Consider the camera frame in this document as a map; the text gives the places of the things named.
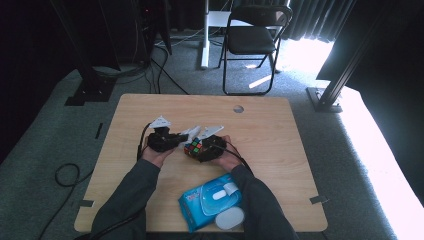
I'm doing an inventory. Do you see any black looped floor cable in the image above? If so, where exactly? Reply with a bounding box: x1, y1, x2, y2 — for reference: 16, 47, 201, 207
37, 162, 95, 240

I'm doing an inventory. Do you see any person's left hand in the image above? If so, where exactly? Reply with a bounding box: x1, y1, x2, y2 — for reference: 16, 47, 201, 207
142, 146, 174, 169

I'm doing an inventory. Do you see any black computer tower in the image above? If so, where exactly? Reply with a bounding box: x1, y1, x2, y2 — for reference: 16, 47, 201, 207
134, 0, 173, 65

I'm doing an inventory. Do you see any grey curtain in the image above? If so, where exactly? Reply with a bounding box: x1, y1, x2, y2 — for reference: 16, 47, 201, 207
283, 0, 356, 44

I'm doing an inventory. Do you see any blue wet wipes pack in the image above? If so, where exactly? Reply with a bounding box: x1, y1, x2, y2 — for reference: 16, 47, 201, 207
177, 173, 246, 234

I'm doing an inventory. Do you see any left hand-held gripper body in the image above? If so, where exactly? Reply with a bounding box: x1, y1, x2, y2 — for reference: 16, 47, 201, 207
146, 115, 178, 154

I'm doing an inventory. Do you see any white desk frame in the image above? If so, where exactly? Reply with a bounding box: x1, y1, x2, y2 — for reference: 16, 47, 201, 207
200, 0, 256, 70

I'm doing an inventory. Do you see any person's right hand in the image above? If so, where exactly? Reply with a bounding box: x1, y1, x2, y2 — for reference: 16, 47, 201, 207
211, 134, 243, 173

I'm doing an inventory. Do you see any black metal stand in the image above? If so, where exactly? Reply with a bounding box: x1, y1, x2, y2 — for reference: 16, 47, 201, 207
49, 0, 118, 107

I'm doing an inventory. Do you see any right hand-held gripper cable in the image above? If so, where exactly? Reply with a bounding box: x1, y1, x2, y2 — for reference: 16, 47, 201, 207
213, 141, 255, 176

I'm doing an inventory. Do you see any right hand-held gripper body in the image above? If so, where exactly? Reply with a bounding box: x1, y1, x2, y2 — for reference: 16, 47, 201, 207
199, 125, 228, 163

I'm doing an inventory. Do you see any black aluminium profile stand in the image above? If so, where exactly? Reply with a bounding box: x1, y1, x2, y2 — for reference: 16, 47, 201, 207
306, 9, 388, 114

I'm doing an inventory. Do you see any black folding chair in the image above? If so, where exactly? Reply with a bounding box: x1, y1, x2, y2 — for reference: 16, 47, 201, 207
218, 4, 294, 97

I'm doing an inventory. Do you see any multicoloured puzzle cube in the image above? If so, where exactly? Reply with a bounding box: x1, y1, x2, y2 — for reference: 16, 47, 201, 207
183, 138, 204, 160

